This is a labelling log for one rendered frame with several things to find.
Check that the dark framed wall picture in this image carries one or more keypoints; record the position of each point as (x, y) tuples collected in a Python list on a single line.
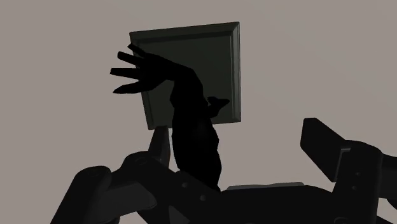
[(204, 52)]

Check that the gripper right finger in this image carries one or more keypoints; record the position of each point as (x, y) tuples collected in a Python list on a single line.
[(356, 167)]

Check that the black hand-shaped figure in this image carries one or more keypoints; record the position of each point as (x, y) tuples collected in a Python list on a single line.
[(192, 139)]

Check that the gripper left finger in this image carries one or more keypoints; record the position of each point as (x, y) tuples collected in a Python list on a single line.
[(145, 183)]

